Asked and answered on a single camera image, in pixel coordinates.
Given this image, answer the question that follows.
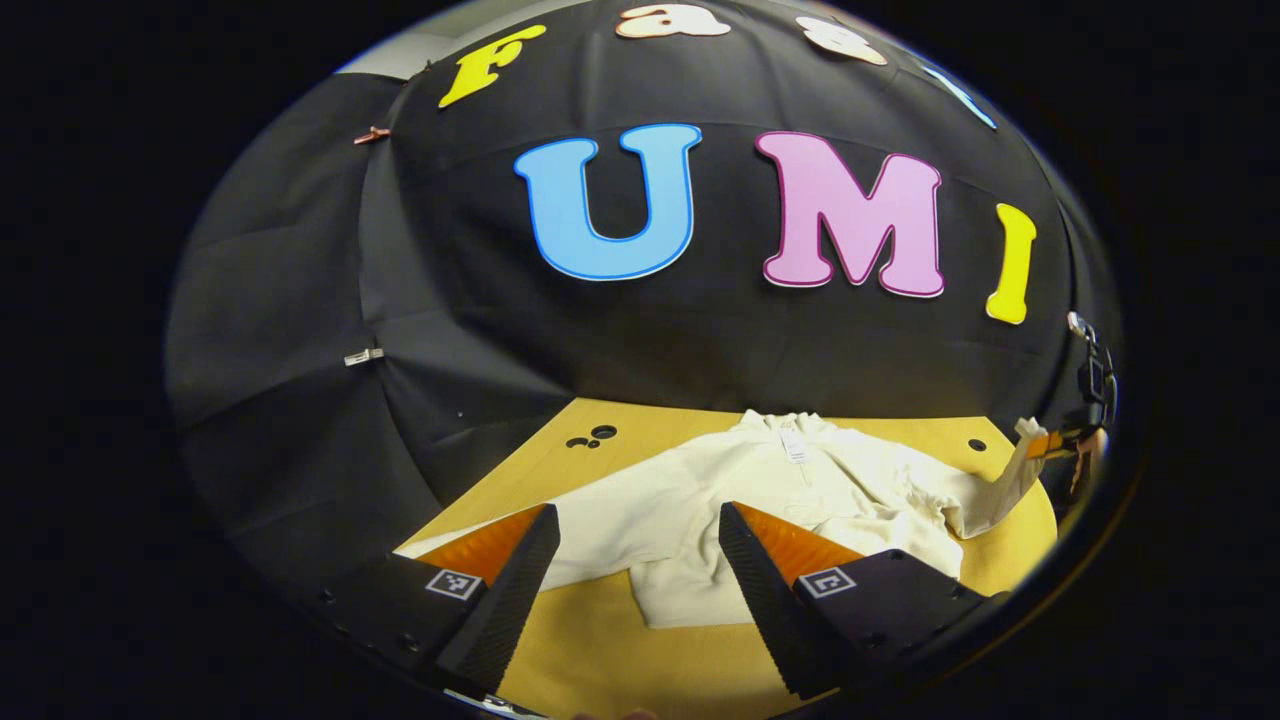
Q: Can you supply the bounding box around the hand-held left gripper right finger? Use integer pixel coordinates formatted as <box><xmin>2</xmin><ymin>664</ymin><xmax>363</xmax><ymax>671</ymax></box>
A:
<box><xmin>718</xmin><ymin>501</ymin><xmax>1011</xmax><ymax>701</ymax></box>

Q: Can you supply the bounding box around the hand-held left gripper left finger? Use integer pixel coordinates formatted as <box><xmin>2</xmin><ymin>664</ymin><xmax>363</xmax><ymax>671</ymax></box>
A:
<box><xmin>300</xmin><ymin>503</ymin><xmax>562</xmax><ymax>699</ymax></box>

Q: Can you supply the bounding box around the cream white sweatshirt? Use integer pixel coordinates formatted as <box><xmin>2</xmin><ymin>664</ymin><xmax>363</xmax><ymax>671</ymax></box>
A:
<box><xmin>395</xmin><ymin>408</ymin><xmax>1051</xmax><ymax>631</ymax></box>

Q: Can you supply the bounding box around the black backdrop cloth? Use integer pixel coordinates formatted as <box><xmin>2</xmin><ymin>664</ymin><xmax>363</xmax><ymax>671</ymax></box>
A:
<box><xmin>165</xmin><ymin>0</ymin><xmax>1121</xmax><ymax>601</ymax></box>

